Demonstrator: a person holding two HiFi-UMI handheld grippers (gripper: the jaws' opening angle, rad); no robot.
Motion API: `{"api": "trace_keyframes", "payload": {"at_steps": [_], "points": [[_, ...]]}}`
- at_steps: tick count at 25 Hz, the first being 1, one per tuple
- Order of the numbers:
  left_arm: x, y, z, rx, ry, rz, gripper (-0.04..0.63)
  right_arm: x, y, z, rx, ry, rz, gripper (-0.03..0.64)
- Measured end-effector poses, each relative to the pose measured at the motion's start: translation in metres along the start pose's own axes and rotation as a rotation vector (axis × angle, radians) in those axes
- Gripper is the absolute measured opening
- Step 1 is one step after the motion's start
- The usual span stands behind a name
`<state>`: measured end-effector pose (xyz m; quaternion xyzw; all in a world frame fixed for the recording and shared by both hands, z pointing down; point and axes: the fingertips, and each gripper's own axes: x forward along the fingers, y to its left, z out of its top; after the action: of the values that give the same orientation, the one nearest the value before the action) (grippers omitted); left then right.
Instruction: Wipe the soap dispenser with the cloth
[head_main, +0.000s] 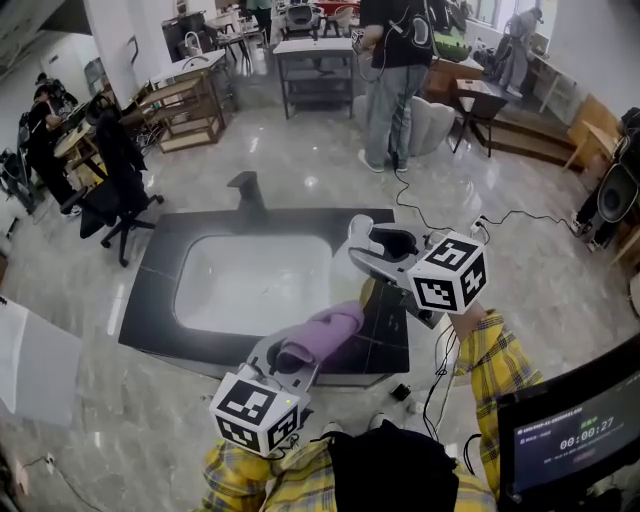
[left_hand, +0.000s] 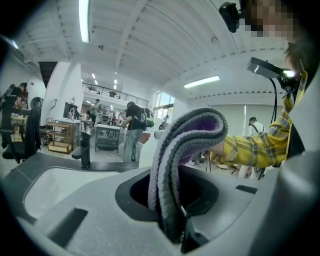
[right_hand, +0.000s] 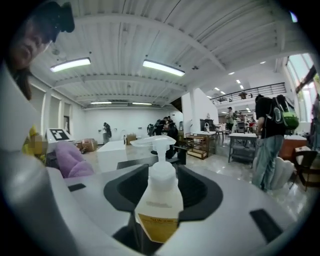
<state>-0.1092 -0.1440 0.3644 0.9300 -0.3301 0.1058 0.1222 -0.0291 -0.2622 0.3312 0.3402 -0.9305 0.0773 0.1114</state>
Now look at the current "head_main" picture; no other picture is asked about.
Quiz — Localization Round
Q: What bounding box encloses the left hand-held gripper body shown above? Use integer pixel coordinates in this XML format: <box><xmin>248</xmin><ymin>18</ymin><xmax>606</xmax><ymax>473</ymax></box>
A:
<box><xmin>208</xmin><ymin>354</ymin><xmax>321</xmax><ymax>457</ymax></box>

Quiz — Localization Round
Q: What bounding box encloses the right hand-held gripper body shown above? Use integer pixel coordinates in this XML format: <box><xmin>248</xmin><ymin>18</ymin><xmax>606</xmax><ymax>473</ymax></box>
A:
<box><xmin>387</xmin><ymin>231</ymin><xmax>489</xmax><ymax>330</ymax></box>

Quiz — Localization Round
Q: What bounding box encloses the white soap pump bottle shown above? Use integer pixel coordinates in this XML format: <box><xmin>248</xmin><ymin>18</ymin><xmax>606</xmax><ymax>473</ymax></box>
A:
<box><xmin>327</xmin><ymin>214</ymin><xmax>381</xmax><ymax>311</ymax></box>

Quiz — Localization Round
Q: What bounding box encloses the purple grey cloth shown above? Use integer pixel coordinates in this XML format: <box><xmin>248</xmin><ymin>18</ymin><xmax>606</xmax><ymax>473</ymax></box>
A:
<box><xmin>277</xmin><ymin>299</ymin><xmax>365</xmax><ymax>369</ymax></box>

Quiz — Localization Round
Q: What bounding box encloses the person's right forearm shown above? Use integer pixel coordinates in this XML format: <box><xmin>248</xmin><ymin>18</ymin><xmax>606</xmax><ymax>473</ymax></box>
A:
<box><xmin>452</xmin><ymin>299</ymin><xmax>544</xmax><ymax>501</ymax></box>

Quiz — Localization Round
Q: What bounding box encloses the person's left forearm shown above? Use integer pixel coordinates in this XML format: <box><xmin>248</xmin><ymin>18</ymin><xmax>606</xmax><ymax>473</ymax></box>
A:
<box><xmin>192</xmin><ymin>439</ymin><xmax>281</xmax><ymax>512</ymax></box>

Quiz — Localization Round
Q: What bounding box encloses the white sink basin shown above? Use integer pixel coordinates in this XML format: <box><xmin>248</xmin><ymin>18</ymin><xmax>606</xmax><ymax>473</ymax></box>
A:
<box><xmin>173</xmin><ymin>233</ymin><xmax>334</xmax><ymax>337</ymax></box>

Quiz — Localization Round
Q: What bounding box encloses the dark sink vanity cabinet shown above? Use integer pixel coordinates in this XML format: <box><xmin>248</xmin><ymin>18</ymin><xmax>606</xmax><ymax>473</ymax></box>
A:
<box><xmin>118</xmin><ymin>208</ymin><xmax>411</xmax><ymax>387</ymax></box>

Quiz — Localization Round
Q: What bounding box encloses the person's torso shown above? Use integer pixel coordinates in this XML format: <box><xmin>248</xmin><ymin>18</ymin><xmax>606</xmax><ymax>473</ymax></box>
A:
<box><xmin>259</xmin><ymin>419</ymin><xmax>496</xmax><ymax>512</ymax></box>

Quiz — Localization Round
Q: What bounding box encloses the black faucet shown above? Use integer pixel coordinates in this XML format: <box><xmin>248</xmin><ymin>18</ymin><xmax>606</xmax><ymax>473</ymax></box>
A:
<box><xmin>227</xmin><ymin>170</ymin><xmax>269</xmax><ymax>214</ymax></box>

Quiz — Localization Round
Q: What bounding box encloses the black wooden chair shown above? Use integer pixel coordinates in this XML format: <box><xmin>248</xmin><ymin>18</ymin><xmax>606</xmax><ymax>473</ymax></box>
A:
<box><xmin>452</xmin><ymin>79</ymin><xmax>509</xmax><ymax>159</ymax></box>

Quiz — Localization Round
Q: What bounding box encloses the wooden platform step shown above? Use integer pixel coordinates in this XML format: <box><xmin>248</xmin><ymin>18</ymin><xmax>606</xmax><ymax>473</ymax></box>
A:
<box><xmin>474</xmin><ymin>104</ymin><xmax>581</xmax><ymax>169</ymax></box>

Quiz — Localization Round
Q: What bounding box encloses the black grey backpack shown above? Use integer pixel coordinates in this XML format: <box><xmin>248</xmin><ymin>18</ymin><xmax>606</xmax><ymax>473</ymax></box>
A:
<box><xmin>597</xmin><ymin>162</ymin><xmax>640</xmax><ymax>224</ymax></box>

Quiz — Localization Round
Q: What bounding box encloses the black monitor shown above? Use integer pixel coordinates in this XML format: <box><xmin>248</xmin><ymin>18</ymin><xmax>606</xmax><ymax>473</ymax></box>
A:
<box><xmin>497</xmin><ymin>332</ymin><xmax>640</xmax><ymax>512</ymax></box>

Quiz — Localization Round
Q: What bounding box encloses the grey shelf table white top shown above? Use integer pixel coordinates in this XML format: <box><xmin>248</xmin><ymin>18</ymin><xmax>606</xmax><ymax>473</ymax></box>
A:
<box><xmin>272</xmin><ymin>38</ymin><xmax>359</xmax><ymax>120</ymax></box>

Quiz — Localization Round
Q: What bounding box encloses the black green backpack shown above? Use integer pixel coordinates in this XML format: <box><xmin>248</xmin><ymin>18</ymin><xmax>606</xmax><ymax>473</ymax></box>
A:
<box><xmin>432</xmin><ymin>0</ymin><xmax>474</xmax><ymax>64</ymax></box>

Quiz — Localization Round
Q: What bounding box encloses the black office chair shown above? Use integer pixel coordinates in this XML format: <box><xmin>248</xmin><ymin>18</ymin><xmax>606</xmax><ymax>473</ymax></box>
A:
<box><xmin>59</xmin><ymin>94</ymin><xmax>165</xmax><ymax>269</ymax></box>

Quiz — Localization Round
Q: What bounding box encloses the wooden shelf rack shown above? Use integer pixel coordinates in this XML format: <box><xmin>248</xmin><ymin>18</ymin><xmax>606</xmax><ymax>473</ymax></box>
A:
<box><xmin>122</xmin><ymin>69</ymin><xmax>226</xmax><ymax>154</ymax></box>

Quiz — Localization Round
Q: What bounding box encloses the white counter chrome faucet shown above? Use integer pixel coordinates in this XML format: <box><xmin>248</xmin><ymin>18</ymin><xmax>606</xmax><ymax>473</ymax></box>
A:
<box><xmin>149</xmin><ymin>32</ymin><xmax>229</xmax><ymax>89</ymax></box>

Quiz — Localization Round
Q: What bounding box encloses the round wooden table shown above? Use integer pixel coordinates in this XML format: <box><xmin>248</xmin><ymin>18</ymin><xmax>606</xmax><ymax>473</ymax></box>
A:
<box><xmin>52</xmin><ymin>127</ymin><xmax>101</xmax><ymax>181</ymax></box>

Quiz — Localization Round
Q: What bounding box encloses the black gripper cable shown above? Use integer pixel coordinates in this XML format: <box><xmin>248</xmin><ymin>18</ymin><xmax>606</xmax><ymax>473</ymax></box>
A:
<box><xmin>422</xmin><ymin>324</ymin><xmax>481</xmax><ymax>476</ymax></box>

